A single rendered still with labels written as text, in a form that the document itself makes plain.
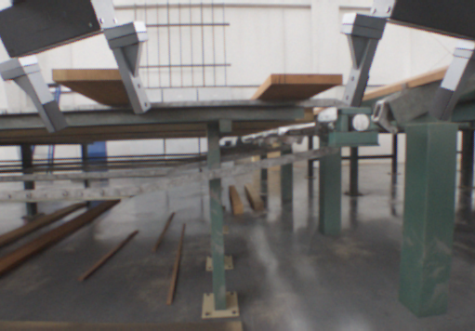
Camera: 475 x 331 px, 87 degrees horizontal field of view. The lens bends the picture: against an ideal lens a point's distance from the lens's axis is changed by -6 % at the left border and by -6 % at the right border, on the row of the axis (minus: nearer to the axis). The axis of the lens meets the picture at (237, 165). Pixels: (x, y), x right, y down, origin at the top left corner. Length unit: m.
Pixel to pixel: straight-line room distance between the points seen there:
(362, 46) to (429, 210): 0.91
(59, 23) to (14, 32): 0.06
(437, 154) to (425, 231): 0.29
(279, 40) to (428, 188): 6.83
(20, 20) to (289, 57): 7.34
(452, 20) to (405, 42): 8.77
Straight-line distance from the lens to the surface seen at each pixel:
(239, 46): 7.47
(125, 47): 0.36
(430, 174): 1.17
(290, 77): 0.75
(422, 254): 1.23
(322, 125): 1.04
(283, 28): 7.86
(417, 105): 1.17
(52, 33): 0.38
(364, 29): 0.35
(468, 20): 0.41
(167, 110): 0.94
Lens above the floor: 0.70
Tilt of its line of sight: 5 degrees down
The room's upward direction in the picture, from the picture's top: 2 degrees counter-clockwise
